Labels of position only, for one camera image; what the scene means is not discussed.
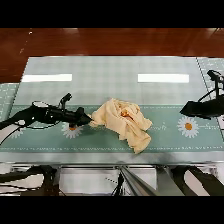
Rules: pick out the silver frame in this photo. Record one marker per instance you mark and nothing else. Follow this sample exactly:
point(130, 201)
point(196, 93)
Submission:
point(100, 158)

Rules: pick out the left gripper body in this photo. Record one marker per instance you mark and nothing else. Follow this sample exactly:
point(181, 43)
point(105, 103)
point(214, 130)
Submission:
point(75, 117)

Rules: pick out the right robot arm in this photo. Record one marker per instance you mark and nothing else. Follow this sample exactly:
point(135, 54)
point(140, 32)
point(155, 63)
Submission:
point(213, 186)

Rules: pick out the pale yellow garment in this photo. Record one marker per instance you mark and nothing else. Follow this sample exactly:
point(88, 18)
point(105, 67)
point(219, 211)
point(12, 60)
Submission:
point(125, 123)

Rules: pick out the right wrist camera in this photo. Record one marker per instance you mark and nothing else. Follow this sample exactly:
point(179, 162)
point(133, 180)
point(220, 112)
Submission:
point(214, 76)

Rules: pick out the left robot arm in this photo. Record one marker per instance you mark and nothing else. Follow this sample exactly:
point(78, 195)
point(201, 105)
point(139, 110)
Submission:
point(32, 115)

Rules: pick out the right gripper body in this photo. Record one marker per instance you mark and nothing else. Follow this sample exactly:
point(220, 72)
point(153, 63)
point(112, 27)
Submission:
point(198, 109)

